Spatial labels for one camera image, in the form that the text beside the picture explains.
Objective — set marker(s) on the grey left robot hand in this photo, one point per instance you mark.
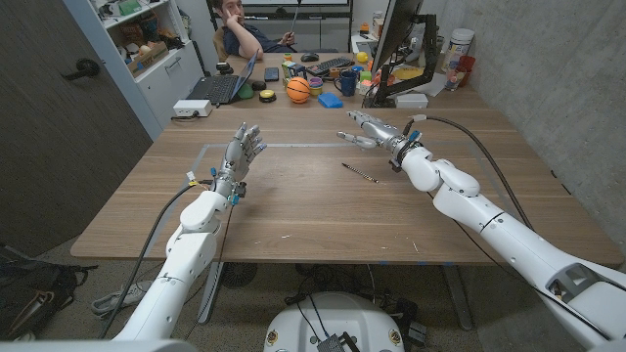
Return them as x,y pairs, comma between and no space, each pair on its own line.
238,154

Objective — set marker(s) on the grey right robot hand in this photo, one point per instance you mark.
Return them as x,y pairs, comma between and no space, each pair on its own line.
376,132

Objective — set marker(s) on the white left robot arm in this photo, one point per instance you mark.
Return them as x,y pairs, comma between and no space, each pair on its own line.
181,274

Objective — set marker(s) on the striped pen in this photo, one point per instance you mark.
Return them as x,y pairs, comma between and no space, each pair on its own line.
360,173

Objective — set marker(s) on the white flat box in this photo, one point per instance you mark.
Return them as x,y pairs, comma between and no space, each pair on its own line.
412,101

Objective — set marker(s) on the blue flat box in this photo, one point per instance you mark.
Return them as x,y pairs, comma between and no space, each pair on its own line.
330,100

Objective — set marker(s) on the green cube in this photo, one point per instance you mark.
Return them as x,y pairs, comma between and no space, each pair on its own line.
365,75

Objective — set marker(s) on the dark blue mug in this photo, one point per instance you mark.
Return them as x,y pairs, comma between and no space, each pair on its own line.
347,82

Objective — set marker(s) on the green rounded object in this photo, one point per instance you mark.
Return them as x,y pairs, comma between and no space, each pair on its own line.
246,91

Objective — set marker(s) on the black yellow round button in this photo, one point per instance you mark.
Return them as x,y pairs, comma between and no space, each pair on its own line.
267,95

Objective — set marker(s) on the white power strip box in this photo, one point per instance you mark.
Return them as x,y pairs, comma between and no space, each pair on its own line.
192,107

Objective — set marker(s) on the yellow plate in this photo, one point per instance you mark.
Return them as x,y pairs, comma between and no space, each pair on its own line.
408,73

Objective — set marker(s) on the open black laptop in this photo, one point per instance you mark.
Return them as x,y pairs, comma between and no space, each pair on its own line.
222,84

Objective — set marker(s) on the black keyboard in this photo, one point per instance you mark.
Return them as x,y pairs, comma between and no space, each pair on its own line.
329,66

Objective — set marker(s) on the black smartphone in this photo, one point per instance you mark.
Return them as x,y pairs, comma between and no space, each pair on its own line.
271,74

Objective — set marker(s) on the black webcam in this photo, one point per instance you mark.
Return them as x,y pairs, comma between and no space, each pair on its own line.
224,68

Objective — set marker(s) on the orange mini basketball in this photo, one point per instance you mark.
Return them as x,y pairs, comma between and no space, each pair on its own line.
298,90

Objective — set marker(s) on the black computer mouse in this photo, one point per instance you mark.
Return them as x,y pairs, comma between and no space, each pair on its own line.
309,57

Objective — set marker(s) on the black computer monitor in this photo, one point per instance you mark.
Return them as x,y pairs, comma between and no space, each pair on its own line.
397,30

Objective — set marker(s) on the red cup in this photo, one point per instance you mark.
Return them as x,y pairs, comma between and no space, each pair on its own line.
465,68

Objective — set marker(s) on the white cylindrical container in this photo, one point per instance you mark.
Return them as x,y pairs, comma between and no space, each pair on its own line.
458,48

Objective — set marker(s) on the seated man in dark shirt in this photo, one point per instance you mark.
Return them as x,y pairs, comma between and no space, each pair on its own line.
247,31

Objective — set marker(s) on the cardboard box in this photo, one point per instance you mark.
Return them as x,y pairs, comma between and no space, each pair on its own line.
147,57

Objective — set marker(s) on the white storage shelf cabinet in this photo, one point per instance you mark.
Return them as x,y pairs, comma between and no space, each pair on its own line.
142,54

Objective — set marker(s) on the white sneaker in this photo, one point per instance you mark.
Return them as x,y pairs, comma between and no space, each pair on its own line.
120,298

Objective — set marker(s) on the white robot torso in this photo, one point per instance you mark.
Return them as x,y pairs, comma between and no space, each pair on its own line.
334,323

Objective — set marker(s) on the black backpack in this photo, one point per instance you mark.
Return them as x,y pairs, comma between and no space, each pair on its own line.
34,288

